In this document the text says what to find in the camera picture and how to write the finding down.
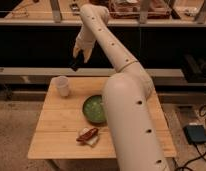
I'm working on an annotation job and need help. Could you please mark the green bowl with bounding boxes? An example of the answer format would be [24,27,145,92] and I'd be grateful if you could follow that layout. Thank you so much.
[82,95,106,124]

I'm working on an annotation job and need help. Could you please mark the black eraser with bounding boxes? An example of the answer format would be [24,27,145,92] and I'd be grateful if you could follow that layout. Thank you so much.
[70,51,84,71]

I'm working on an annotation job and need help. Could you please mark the wooden table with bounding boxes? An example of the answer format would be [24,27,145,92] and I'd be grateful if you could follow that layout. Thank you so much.
[27,76,177,171]

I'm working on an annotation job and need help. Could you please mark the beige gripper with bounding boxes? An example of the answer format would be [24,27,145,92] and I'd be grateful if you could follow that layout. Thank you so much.
[73,28,96,63]

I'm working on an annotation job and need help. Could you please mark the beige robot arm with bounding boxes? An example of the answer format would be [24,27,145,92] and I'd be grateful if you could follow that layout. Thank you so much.
[73,4,170,171]

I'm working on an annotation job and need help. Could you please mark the red stapler on sponge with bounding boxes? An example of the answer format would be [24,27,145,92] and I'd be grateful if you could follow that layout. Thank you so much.
[76,128,99,147]

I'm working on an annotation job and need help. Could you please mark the white ceramic cup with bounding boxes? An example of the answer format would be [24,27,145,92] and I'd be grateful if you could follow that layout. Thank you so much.
[54,76,69,97]

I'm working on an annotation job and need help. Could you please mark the black foot pedal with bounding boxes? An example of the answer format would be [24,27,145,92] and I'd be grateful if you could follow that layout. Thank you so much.
[183,125,206,144]

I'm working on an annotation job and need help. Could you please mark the black cable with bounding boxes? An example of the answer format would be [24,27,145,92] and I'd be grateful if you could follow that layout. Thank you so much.
[171,104,206,171]

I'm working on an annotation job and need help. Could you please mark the tray on shelf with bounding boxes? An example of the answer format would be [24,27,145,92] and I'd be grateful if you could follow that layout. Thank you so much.
[109,0,171,19]

